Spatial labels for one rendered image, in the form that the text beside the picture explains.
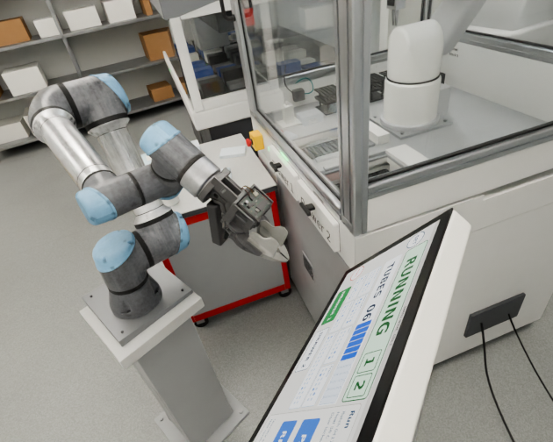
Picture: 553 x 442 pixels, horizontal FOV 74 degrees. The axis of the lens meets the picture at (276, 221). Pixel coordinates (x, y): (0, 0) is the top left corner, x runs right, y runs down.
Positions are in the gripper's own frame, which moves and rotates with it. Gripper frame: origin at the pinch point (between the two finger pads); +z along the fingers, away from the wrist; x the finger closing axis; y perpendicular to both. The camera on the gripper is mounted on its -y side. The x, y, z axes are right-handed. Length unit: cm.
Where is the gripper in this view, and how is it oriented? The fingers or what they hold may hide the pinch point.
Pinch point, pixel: (281, 257)
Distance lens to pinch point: 74.6
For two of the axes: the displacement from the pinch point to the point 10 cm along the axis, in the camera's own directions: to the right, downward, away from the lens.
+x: 5.0, -5.8, 6.4
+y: 4.4, -4.6, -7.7
